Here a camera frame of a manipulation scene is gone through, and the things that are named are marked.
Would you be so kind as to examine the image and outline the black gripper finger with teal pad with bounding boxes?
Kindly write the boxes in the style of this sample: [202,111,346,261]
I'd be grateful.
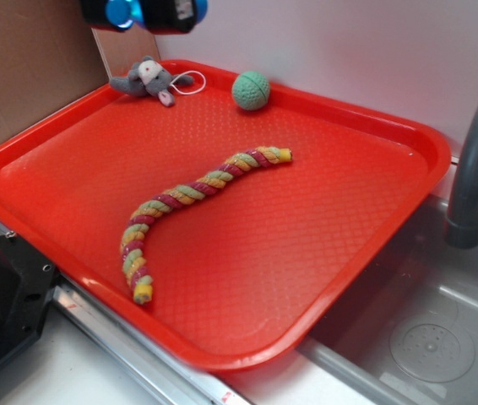
[140,0,208,35]

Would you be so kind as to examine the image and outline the blue plastic bottle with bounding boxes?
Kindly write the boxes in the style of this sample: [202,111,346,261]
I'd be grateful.
[104,0,145,31]

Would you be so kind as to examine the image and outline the grey plush mouse toy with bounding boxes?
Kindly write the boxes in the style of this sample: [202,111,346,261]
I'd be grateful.
[109,57,207,107]

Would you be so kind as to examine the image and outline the green rubber ball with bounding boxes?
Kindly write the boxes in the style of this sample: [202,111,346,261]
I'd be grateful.
[231,71,270,111]

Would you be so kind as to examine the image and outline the brown cardboard panel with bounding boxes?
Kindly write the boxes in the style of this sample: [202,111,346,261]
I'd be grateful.
[0,1,159,144]

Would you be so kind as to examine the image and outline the red plastic tray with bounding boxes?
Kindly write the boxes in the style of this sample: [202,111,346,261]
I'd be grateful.
[0,61,451,371]

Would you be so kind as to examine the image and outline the grey toy faucet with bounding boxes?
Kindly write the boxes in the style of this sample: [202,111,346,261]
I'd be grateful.
[444,62,478,250]

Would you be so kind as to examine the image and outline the grey toy sink basin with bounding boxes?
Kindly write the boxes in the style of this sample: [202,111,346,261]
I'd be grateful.
[299,197,478,404]

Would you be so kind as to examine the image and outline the twisted multicolour rope toy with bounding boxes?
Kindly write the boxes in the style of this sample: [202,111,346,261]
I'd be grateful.
[119,146,293,305]

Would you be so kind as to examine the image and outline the aluminium rail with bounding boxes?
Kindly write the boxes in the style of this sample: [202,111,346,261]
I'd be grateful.
[0,197,257,405]

